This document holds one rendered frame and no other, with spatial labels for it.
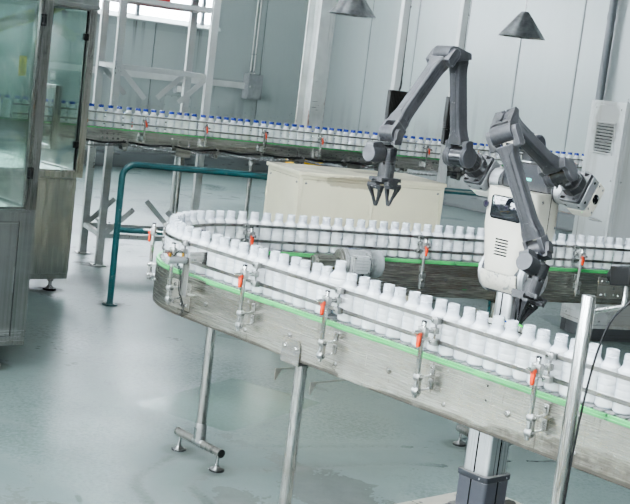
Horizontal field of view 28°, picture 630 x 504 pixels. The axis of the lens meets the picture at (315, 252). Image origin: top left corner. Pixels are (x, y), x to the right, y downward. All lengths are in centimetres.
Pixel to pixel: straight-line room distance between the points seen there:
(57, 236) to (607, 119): 434
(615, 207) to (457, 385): 629
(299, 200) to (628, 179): 300
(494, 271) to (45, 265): 532
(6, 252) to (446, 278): 242
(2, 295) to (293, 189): 222
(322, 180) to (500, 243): 384
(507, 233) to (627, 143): 557
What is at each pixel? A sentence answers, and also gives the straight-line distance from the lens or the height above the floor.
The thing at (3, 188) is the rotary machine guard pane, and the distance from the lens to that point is 696.
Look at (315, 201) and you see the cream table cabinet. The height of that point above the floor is 99.
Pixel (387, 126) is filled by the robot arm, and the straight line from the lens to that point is 435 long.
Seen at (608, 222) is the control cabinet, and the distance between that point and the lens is 1004.
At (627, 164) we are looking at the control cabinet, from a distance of 1007.
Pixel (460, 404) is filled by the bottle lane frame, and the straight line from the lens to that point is 388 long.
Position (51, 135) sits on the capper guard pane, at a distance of 924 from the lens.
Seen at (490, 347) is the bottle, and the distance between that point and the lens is 382.
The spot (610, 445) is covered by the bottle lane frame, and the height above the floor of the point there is 92.
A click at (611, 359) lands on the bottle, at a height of 114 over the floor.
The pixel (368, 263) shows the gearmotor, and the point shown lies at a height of 99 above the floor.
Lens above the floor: 182
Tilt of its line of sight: 8 degrees down
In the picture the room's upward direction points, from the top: 7 degrees clockwise
